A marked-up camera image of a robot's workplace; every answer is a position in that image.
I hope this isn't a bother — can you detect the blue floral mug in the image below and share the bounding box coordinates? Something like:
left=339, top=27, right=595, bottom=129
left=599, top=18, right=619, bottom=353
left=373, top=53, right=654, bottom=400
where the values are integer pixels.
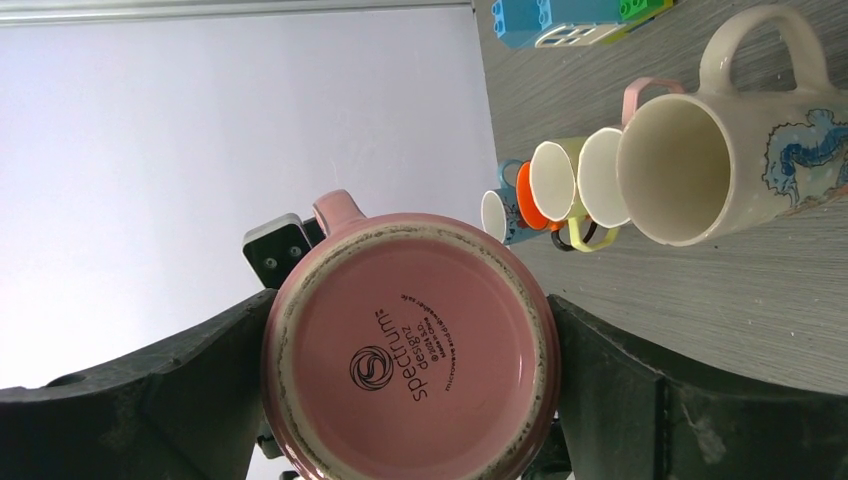
left=480, top=159, right=545, bottom=246

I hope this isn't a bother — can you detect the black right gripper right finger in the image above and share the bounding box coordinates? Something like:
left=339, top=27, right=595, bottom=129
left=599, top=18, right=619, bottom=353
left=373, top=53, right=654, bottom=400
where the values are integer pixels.
left=524, top=296, right=847, bottom=479

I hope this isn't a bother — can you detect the pink faceted mug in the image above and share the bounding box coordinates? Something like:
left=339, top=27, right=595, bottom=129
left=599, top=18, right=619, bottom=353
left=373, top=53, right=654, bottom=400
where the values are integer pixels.
left=576, top=77, right=685, bottom=229

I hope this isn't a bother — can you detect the tall cream dragon mug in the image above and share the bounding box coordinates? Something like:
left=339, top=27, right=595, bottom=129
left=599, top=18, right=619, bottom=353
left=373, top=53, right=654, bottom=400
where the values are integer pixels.
left=616, top=5, right=847, bottom=247

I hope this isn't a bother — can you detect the pink patterned mug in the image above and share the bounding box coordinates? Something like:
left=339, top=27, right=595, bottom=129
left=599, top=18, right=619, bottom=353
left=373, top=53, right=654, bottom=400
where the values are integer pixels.
left=261, top=190, right=560, bottom=479

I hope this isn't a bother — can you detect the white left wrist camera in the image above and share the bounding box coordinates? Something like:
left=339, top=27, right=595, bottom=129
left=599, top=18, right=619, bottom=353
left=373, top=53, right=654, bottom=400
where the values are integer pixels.
left=242, top=213, right=325, bottom=289

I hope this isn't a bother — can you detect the toy brick house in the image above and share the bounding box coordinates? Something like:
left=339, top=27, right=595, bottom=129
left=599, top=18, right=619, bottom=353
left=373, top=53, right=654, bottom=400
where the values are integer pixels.
left=491, top=0, right=675, bottom=49

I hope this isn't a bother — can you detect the pale yellow faceted mug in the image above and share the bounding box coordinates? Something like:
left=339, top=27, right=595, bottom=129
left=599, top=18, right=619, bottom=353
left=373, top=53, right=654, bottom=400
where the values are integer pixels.
left=529, top=137, right=619, bottom=253

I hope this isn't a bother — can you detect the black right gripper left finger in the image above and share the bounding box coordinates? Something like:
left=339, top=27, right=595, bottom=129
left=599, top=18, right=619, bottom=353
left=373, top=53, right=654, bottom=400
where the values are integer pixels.
left=1, top=289, right=276, bottom=479

